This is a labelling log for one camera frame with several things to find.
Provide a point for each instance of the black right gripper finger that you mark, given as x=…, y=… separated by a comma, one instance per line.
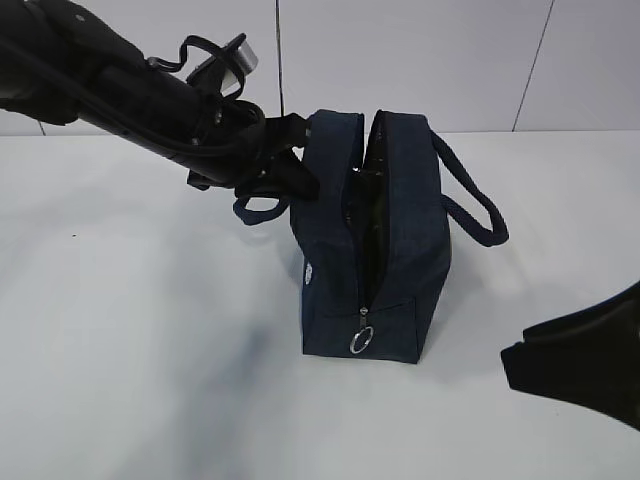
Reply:
x=610, y=324
x=605, y=381

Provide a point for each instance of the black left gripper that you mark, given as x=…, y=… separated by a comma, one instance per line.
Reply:
x=237, y=147

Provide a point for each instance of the navy blue lunch bag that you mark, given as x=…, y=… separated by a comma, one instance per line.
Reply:
x=376, y=242

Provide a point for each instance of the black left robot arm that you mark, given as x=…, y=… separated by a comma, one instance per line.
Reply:
x=60, y=63

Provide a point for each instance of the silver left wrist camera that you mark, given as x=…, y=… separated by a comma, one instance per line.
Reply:
x=226, y=69

